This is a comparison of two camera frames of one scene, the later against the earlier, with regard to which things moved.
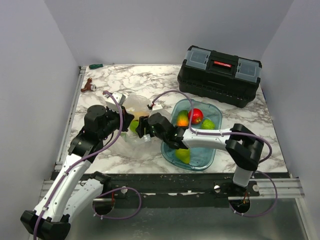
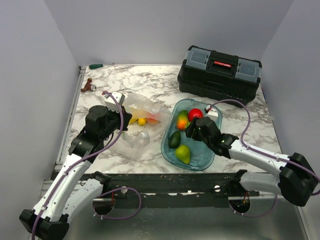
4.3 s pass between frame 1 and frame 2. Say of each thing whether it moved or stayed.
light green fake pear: stayed
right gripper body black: moved
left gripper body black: stayed
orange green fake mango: stayed
